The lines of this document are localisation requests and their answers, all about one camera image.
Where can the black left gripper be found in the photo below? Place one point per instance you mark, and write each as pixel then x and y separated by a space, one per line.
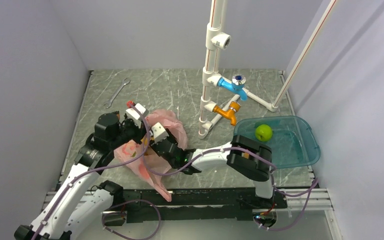
pixel 141 132

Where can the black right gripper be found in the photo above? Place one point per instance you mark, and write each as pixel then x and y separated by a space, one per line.
pixel 171 137

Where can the pink plastic bag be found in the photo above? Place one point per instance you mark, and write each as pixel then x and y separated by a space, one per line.
pixel 128 151

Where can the green fake fruit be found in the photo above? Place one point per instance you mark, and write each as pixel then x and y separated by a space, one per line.
pixel 263 133

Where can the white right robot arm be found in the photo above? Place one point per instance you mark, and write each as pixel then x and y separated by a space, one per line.
pixel 246 156

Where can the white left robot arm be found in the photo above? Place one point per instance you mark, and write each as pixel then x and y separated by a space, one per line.
pixel 92 159

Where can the silver wrench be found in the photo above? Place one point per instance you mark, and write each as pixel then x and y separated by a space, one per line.
pixel 107 104

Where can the white PVC pipe stand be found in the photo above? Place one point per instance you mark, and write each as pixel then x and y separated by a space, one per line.
pixel 216 41

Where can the orange plastic faucet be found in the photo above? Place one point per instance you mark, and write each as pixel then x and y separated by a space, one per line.
pixel 230 113

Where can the blue plastic faucet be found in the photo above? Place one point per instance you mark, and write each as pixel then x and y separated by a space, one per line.
pixel 235 85

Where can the white slanted pole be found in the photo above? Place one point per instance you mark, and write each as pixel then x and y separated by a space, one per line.
pixel 303 53

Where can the teal plastic basin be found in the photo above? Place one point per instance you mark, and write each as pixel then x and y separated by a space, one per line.
pixel 293 143

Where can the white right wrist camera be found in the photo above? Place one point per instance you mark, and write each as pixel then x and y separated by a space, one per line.
pixel 159 133

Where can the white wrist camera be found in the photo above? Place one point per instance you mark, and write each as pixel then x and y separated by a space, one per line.
pixel 159 133
pixel 136 112

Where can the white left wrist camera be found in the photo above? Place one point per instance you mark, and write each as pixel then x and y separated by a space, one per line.
pixel 136 112

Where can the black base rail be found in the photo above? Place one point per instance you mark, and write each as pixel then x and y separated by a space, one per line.
pixel 241 203

